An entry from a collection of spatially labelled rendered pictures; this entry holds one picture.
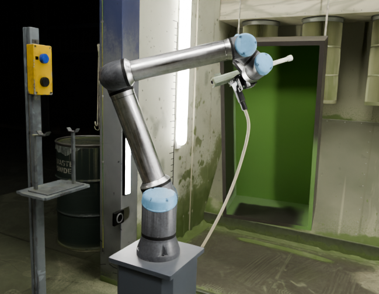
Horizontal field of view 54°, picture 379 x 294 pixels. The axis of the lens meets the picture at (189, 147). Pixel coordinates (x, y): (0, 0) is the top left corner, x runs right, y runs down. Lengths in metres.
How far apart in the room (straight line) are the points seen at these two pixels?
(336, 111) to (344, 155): 0.44
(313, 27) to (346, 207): 1.55
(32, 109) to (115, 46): 0.64
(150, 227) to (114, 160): 0.97
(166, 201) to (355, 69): 2.62
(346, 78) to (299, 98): 1.18
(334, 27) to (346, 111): 0.79
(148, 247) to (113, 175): 0.97
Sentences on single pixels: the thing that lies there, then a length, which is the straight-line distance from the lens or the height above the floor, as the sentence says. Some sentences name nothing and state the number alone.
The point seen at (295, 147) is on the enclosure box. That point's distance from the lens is 2.77.
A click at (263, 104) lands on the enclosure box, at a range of 2.71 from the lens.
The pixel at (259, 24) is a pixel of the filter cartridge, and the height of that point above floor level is 1.94.
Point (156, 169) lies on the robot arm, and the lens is 1.73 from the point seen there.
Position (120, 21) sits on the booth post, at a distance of 2.43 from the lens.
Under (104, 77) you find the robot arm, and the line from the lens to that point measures 1.61.
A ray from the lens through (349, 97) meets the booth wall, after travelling 3.78.
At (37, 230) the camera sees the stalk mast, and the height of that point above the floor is 0.53.
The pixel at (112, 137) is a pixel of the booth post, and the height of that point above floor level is 1.02.
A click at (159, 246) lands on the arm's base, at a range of 1.62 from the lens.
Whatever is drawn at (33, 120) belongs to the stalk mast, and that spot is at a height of 1.15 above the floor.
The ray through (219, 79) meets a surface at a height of 1.40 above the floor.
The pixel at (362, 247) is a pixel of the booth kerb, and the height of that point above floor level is 0.14.
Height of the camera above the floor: 1.37
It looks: 9 degrees down
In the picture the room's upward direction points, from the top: 2 degrees clockwise
